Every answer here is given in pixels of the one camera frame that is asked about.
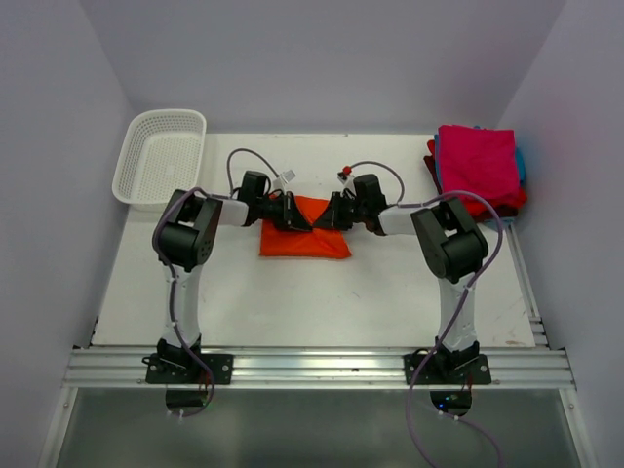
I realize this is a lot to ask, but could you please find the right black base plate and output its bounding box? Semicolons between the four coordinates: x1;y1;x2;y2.
402;351;492;385

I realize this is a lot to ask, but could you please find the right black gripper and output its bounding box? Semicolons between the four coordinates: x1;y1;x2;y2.
314;193;367;233

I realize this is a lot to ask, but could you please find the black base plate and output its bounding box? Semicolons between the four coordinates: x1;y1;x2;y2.
141;352;234;385
402;351;492;385

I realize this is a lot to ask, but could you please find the orange t shirt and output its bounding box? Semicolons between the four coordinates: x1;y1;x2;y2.
259;195;351;259

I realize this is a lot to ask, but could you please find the white plastic basket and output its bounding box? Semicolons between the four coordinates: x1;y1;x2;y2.
112;108;207;212

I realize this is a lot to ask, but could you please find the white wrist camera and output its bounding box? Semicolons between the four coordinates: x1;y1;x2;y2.
337;166;356;195
272;170;296;192

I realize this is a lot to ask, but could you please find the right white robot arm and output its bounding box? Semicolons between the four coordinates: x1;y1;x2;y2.
314;175;488;385

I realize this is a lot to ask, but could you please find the magenta folded t shirt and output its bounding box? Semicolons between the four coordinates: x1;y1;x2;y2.
435;125;520;200

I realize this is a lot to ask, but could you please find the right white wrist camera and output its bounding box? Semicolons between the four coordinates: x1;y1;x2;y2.
337;166;356;195

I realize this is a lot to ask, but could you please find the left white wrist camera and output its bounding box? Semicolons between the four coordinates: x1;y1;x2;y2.
272;170;296;192

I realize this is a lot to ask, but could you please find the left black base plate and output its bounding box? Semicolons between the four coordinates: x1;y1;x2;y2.
141;352;234;385

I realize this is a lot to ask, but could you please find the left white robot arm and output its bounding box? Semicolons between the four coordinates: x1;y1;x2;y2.
149;171;312;383

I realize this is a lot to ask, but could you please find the aluminium mounting rail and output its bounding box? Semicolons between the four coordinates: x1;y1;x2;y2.
62;346;575;390

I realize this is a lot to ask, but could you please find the dark red folded t shirt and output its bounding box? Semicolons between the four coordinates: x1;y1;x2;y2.
423;155;518;222

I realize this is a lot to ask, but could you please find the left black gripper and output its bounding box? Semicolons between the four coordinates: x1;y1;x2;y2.
255;191;312;232

